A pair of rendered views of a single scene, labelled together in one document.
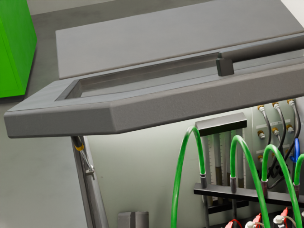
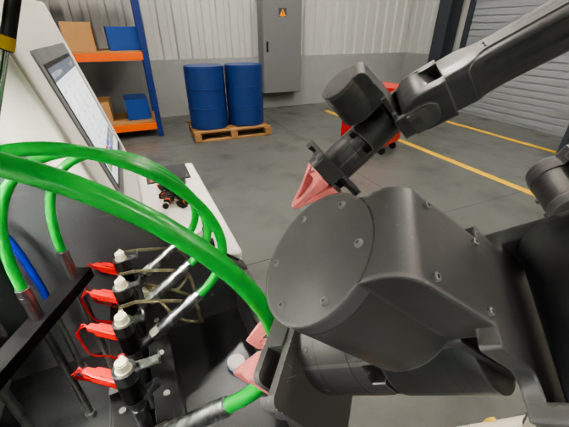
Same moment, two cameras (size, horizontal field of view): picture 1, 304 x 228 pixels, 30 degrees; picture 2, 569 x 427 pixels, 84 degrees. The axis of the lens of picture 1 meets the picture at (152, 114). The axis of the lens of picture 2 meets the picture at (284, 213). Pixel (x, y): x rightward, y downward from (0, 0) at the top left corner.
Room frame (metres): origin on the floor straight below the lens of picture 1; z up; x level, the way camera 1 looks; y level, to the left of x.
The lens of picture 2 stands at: (0.91, 0.16, 1.48)
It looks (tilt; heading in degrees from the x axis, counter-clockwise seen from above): 30 degrees down; 250
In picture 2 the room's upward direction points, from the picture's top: straight up
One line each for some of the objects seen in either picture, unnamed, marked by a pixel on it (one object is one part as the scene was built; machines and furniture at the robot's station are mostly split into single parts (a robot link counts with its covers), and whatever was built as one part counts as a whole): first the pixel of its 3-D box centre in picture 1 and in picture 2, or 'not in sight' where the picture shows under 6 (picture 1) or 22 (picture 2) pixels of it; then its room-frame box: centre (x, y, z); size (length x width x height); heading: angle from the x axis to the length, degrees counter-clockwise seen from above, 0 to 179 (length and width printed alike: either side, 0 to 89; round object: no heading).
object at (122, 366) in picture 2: not in sight; (123, 368); (1.02, -0.14, 1.12); 0.02 x 0.02 x 0.03
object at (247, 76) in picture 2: not in sight; (226, 99); (-0.01, -5.10, 0.51); 1.20 x 0.85 x 1.02; 2
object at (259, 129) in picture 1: (274, 131); not in sight; (1.30, -0.36, 1.20); 0.13 x 0.03 x 0.31; 95
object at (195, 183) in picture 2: not in sight; (178, 205); (0.93, -0.85, 0.97); 0.70 x 0.22 x 0.03; 95
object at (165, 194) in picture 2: not in sight; (174, 190); (0.93, -0.89, 1.01); 0.23 x 0.11 x 0.06; 95
